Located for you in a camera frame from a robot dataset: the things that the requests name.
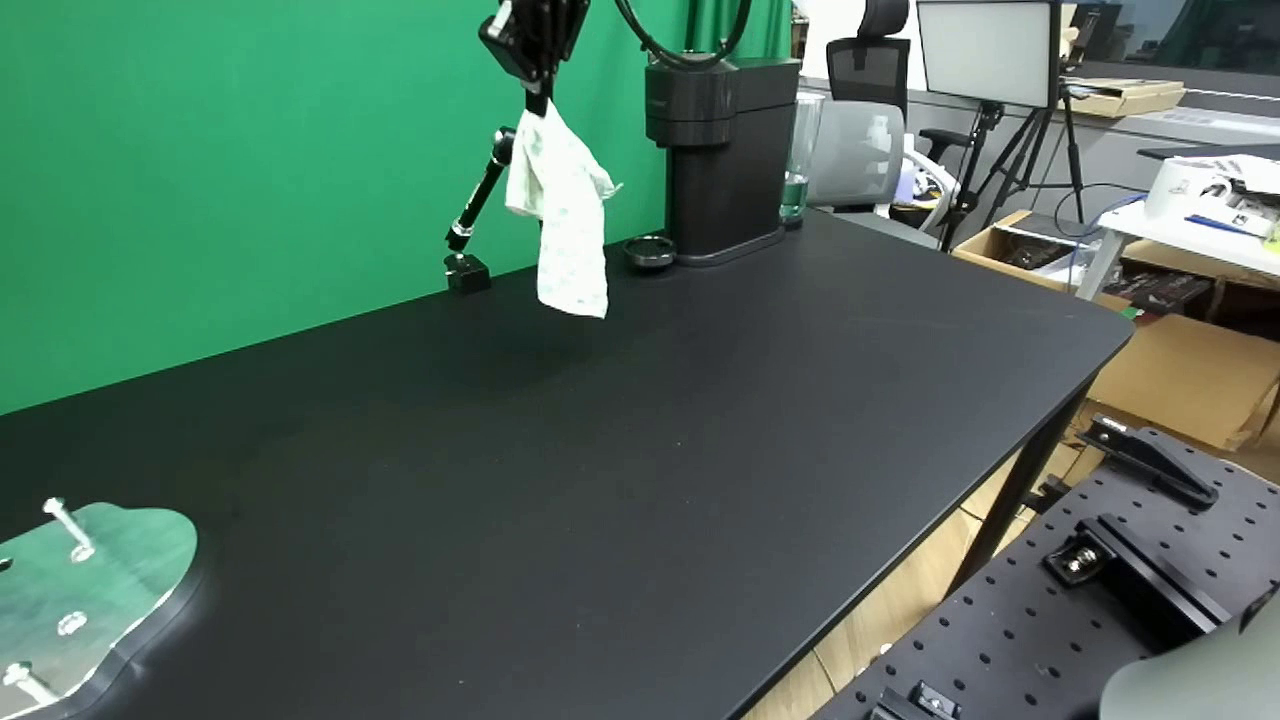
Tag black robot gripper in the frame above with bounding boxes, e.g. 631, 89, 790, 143
480, 0, 592, 115

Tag white cloth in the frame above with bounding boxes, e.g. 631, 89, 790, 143
504, 105, 619, 322

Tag small black round cap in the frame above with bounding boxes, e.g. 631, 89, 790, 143
628, 236, 674, 272

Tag black coffee machine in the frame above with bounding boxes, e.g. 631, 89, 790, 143
645, 59, 801, 262

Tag green can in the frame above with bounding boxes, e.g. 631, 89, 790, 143
781, 171, 807, 228

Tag grey office chair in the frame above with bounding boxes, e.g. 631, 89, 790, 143
796, 98, 904, 210

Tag black office chair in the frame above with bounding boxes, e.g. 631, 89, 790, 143
826, 0, 912, 107

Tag white screen on tripod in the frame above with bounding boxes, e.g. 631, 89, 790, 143
917, 0, 1072, 241

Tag open cardboard box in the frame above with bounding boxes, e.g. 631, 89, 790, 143
956, 211, 1105, 283

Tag white side table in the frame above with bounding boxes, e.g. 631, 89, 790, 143
1075, 152, 1280, 300

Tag black perforated breadboard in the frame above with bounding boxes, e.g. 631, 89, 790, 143
816, 428, 1280, 720

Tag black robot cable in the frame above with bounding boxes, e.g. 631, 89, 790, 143
610, 0, 758, 74

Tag black clamp bracket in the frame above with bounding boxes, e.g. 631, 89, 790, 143
1082, 421, 1220, 512

